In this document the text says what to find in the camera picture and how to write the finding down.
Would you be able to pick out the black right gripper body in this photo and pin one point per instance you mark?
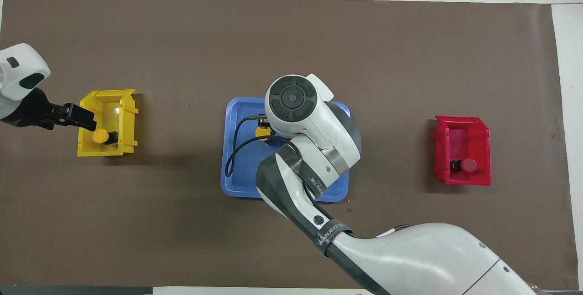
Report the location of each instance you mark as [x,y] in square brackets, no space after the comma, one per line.
[32,110]

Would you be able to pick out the yellow push button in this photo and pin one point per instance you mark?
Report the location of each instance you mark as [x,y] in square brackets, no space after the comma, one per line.
[100,136]
[263,132]

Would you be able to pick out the red push button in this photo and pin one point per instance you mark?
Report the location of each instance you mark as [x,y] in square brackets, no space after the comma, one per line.
[468,165]

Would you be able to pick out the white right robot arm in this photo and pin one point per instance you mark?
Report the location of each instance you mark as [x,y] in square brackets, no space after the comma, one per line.
[319,126]

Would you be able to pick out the yellow plastic bin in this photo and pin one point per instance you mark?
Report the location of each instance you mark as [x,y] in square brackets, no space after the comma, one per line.
[111,104]

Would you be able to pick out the blue plastic tray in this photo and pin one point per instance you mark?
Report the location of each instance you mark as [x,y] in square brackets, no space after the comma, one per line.
[243,185]

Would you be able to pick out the brown paper mat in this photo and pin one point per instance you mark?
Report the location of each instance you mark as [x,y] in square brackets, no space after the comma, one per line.
[291,35]

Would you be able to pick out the red plastic bin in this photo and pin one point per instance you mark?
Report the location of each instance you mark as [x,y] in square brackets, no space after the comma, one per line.
[469,147]

